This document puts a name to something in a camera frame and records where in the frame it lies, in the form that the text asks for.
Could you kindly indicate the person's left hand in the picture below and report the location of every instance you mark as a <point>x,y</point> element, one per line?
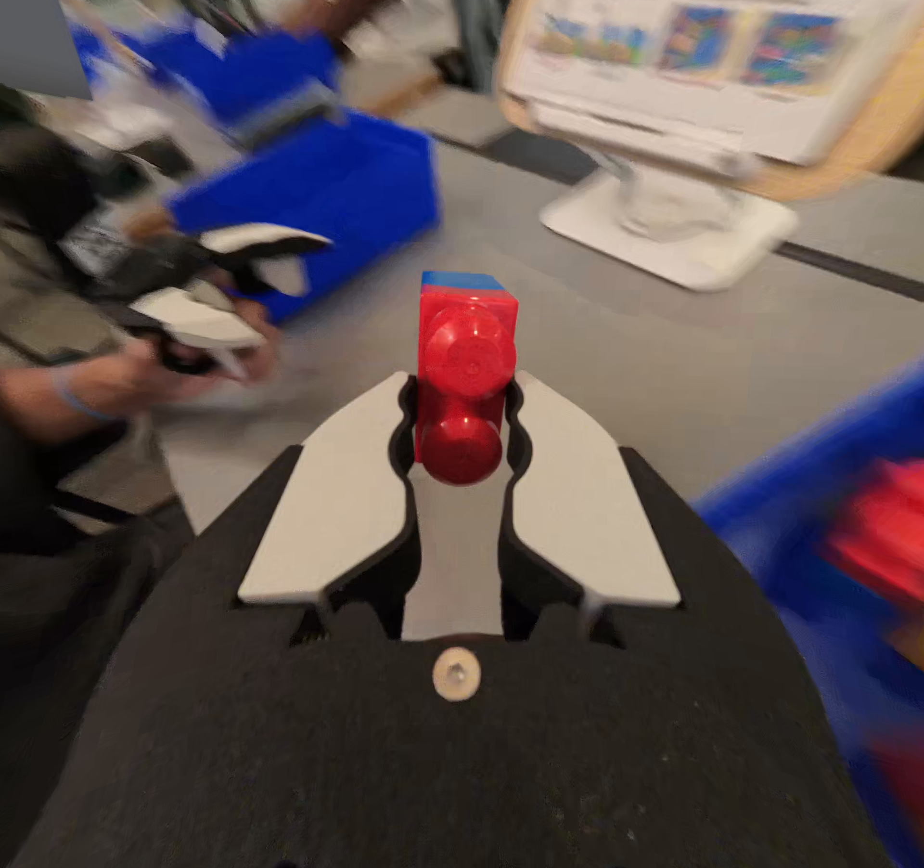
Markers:
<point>159,388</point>

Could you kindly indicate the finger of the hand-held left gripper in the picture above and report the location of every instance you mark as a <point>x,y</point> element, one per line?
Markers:
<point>267,240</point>
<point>202,323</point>

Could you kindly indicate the blue toy block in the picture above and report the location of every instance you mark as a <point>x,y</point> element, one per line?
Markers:
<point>462,281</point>

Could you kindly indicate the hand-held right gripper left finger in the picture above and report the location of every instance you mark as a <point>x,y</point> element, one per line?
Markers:
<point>332,507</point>

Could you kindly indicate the person's dark clothing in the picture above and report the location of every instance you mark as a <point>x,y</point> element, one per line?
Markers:
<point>43,630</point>

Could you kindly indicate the printed instruction sheet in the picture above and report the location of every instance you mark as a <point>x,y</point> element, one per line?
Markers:
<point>650,88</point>

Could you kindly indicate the grey desk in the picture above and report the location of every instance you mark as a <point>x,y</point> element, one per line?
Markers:
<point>686,377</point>

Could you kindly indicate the blue wristband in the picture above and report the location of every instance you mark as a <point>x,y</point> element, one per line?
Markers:
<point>72,398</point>

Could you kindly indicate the blue plastic bin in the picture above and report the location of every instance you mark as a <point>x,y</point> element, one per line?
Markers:
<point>346,182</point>
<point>252,66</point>
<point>794,507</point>

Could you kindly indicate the red two-stud block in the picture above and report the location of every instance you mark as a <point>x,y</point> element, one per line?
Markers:
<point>469,355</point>

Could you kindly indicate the wooden board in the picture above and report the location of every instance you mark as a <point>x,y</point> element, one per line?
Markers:
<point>888,124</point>

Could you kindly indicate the blue denim jacket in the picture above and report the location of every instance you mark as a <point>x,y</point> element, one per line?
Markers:
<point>476,16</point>

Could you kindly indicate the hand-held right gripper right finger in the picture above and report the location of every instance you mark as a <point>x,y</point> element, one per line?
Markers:
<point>592,507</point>

